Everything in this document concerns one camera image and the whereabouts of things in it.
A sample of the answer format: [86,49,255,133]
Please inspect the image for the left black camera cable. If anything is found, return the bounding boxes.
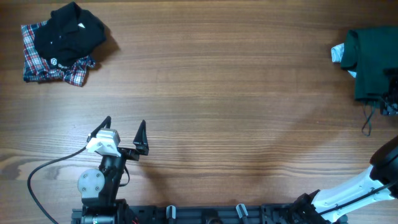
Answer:
[27,146,88,224]

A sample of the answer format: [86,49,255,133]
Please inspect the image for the black polo shirt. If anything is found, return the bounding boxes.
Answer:
[34,2,106,70]

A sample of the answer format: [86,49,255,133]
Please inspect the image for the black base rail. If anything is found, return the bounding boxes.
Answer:
[71,203,306,224]

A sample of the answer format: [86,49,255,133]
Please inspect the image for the right black camera cable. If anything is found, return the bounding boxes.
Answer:
[317,182,398,217]

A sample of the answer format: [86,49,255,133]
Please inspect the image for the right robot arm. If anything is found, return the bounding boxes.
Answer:
[287,137,397,223]

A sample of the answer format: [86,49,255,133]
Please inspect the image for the red plaid shirt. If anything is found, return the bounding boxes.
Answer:
[21,21,96,86]

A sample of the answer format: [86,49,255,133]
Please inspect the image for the dark green shorts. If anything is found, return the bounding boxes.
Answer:
[340,26,398,137]

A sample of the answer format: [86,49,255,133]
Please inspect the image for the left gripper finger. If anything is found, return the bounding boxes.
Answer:
[86,116,111,142]
[133,119,149,155]

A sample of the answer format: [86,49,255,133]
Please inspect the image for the light blue striped cloth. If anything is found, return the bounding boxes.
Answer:
[331,43,358,78]

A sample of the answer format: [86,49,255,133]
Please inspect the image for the black camera cable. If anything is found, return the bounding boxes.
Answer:
[317,182,398,217]
[27,146,88,224]

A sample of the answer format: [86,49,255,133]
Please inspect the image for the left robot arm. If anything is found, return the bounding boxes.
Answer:
[71,116,149,224]

